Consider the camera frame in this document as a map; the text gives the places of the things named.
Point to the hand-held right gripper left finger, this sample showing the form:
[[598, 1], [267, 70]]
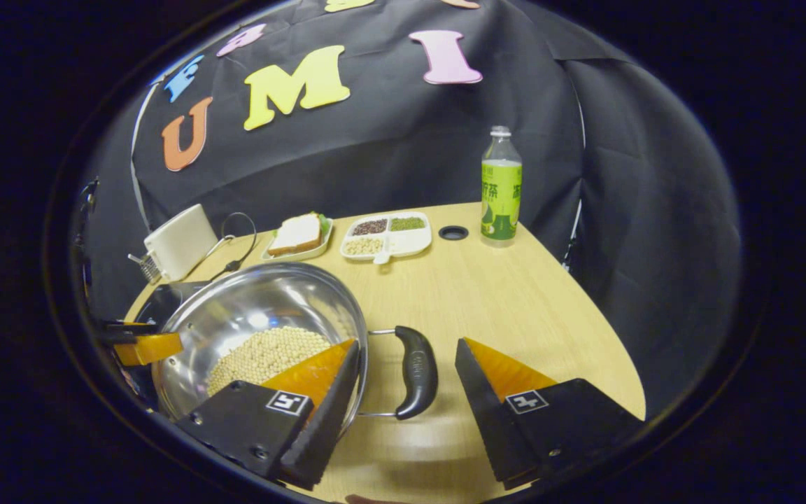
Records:
[[329, 420]]

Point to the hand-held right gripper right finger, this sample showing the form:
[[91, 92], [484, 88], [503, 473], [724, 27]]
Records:
[[490, 420]]

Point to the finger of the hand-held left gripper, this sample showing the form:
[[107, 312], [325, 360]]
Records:
[[147, 348]]

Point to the stainless steel pot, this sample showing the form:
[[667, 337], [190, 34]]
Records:
[[256, 301]]

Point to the pile of yellow soybeans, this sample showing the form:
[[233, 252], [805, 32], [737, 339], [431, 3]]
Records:
[[263, 357]]

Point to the white toaster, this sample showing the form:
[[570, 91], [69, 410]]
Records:
[[182, 241]]

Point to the small pile of pale beans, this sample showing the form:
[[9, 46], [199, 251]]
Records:
[[364, 246]]

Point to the white plate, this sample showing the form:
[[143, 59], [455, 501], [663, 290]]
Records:
[[324, 241]]

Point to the sandwich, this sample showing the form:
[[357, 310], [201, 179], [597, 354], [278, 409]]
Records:
[[296, 234]]

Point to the black table grommet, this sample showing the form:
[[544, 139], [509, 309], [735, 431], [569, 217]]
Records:
[[453, 233]]

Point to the white sectioned tray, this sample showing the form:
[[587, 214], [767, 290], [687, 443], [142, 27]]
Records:
[[406, 241]]

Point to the pile of dark red beans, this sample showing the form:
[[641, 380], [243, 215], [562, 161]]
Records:
[[370, 227]]

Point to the pile of green beans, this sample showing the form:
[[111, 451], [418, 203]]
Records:
[[407, 224]]

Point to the green label drink bottle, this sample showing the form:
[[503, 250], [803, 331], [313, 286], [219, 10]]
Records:
[[501, 196]]

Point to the black backdrop cloth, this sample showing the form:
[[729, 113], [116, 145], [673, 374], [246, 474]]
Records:
[[389, 154]]

